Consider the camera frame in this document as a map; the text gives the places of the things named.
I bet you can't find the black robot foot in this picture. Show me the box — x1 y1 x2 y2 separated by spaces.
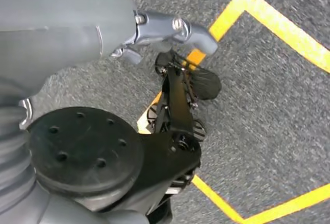
146 50 222 142

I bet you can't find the yellow floor tape square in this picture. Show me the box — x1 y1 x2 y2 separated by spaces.
137 0 330 224

